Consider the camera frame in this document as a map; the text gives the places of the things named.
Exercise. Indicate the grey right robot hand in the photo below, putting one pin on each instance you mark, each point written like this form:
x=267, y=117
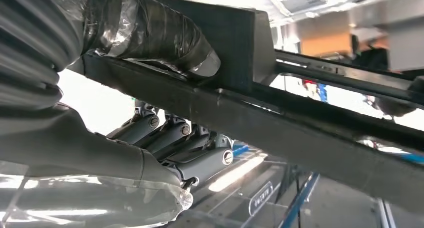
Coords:
x=82, y=153

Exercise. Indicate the brown cardboard box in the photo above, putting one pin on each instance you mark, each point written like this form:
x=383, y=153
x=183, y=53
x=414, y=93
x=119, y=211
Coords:
x=324, y=44

